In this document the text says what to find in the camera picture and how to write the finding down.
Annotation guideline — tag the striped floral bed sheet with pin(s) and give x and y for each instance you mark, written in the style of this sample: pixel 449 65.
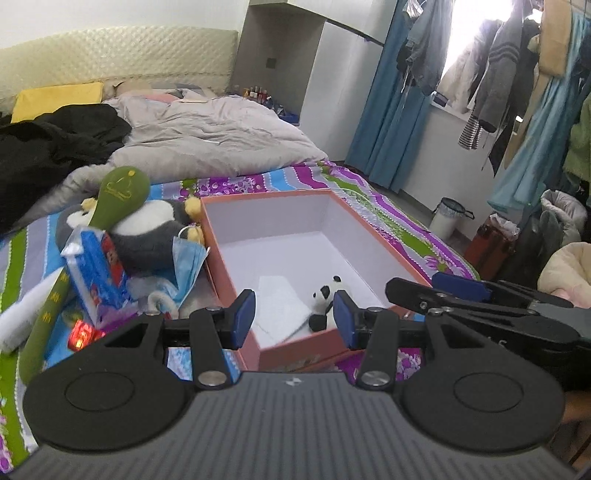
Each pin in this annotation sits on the striped floral bed sheet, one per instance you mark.
pixel 277 181

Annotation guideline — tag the small panda plush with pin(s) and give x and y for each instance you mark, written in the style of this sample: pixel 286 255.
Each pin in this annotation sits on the small panda plush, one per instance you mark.
pixel 323 295

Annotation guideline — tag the white trash bin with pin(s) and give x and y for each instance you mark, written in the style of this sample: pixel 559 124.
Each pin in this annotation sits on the white trash bin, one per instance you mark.
pixel 445 222

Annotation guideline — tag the white rolled cloth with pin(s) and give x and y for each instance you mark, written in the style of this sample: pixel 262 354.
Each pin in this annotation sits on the white rolled cloth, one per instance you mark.
pixel 23 318

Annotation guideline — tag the black clothing pile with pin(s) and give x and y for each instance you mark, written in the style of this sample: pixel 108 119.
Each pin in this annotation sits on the black clothing pile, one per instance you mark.
pixel 46 152

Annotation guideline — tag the yellow pillow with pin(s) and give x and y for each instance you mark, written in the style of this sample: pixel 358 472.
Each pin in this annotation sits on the yellow pillow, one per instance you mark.
pixel 55 99

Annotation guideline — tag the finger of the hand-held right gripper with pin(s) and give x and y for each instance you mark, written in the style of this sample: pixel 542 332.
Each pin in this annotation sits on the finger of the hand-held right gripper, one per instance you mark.
pixel 415 295
pixel 461 285

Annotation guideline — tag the black wall socket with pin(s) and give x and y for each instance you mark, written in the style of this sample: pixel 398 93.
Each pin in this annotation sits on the black wall socket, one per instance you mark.
pixel 272 62

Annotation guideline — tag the grey striped jacket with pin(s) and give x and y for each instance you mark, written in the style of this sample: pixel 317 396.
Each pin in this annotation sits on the grey striped jacket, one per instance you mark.
pixel 503 69

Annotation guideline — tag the orange cardboard box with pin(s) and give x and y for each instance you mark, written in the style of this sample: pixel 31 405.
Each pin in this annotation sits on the orange cardboard box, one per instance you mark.
pixel 286 354

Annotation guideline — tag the light blue dress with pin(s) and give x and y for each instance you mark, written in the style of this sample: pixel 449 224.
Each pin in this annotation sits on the light blue dress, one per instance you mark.
pixel 545 138

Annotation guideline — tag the white jacket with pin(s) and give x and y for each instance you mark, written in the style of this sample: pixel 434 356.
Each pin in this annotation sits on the white jacket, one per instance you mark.
pixel 461 74

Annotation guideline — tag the grey penguin plush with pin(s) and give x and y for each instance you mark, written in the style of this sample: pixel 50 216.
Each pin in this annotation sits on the grey penguin plush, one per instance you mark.
pixel 143 240

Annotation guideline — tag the red brown suitcase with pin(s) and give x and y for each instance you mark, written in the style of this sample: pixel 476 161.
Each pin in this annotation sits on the red brown suitcase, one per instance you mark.
pixel 489 254

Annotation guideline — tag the blue curtain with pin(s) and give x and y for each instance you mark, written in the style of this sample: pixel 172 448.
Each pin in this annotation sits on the blue curtain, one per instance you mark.
pixel 383 115

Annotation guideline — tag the white wardrobe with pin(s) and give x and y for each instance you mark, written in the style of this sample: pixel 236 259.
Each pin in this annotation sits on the white wardrobe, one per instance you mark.
pixel 332 69

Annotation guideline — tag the small red toy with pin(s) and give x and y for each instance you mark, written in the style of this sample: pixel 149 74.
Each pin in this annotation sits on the small red toy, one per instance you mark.
pixel 81 335

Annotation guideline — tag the grey duvet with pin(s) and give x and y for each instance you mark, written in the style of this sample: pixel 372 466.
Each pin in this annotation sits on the grey duvet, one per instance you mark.
pixel 207 138

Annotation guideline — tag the tan coat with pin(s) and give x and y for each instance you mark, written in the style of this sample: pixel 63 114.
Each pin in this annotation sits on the tan coat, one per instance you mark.
pixel 554 41

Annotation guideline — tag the denim jacket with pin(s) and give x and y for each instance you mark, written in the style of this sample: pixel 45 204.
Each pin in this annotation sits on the denim jacket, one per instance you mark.
pixel 427 46

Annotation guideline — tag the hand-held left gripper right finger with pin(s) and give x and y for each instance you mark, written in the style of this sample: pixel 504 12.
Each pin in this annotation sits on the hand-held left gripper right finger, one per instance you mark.
pixel 344 319

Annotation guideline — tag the long green plush toy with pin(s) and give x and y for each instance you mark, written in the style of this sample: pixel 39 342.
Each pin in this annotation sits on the long green plush toy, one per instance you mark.
pixel 120 194

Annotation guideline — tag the cream fleece garment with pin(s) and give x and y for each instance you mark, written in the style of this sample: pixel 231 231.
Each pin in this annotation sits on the cream fleece garment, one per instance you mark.
pixel 568 267

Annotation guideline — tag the cream padded headboard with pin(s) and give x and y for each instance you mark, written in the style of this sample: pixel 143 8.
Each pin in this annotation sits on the cream padded headboard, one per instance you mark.
pixel 115 55

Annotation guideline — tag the grey puffer jacket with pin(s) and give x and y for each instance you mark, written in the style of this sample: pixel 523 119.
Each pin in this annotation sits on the grey puffer jacket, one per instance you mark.
pixel 558 217

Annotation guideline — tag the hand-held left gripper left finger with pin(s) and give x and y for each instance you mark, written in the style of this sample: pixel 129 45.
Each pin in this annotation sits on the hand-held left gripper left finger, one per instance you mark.
pixel 244 319

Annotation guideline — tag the pink cloth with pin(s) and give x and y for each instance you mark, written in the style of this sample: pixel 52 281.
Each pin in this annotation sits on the pink cloth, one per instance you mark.
pixel 152 96

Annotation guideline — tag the person's right forearm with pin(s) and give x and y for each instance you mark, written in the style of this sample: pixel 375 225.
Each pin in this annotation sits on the person's right forearm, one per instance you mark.
pixel 578 407

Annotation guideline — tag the blue tissue packet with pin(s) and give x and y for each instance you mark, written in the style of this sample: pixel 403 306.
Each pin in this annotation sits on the blue tissue packet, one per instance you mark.
pixel 97 277

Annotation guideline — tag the row of small bottles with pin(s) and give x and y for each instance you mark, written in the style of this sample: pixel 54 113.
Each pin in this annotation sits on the row of small bottles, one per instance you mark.
pixel 256 94

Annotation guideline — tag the green fuzzy garment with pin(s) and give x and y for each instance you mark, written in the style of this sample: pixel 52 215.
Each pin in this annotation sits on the green fuzzy garment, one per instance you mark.
pixel 579 147

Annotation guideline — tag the white folded cloth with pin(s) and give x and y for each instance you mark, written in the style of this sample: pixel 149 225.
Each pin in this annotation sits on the white folded cloth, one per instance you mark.
pixel 281 309

